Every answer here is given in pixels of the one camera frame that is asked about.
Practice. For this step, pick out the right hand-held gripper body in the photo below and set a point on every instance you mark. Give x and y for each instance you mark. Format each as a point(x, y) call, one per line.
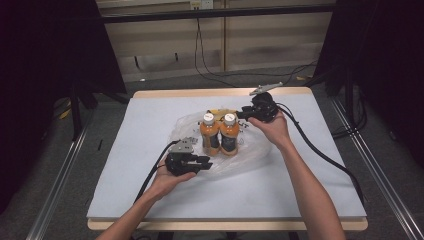
point(263, 106)

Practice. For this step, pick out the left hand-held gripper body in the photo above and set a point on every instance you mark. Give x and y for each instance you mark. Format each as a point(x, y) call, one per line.
point(181, 160)

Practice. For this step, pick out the yellow packet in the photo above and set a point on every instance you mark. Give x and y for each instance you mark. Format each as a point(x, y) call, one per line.
point(220, 113)

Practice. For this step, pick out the clear plastic bag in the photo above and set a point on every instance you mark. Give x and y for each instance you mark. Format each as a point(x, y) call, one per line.
point(253, 150)

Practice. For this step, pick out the person's right hand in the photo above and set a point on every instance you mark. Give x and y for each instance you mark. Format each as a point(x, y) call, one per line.
point(273, 130)

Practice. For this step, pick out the person's left hand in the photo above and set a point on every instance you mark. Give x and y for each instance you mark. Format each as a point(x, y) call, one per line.
point(166, 183)

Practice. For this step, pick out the orange juice bottle white cap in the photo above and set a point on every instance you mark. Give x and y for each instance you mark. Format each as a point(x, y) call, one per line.
point(209, 136)
point(230, 136)

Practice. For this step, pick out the wooden table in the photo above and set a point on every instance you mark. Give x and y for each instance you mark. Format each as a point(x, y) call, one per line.
point(200, 91)

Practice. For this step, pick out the light grey table mat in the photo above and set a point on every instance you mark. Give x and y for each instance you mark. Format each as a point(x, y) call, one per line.
point(133, 133)

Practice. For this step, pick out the black stand leg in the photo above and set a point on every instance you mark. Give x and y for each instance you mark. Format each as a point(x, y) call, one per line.
point(349, 100)
point(75, 116)

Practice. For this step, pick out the black horizontal bar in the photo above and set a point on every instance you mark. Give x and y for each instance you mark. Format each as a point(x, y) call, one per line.
point(216, 13)

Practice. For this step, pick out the yellow floor tape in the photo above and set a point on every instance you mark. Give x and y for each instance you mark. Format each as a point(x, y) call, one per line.
point(65, 114)

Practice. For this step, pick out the black curtain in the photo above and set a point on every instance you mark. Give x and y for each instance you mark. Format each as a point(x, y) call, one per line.
point(386, 60)
point(40, 66)

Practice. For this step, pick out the white wall outlet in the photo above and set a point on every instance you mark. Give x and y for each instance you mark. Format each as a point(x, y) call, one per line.
point(201, 4)

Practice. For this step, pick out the aluminium floor rail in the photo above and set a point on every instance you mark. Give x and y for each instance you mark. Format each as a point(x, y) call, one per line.
point(376, 160)
point(56, 186)

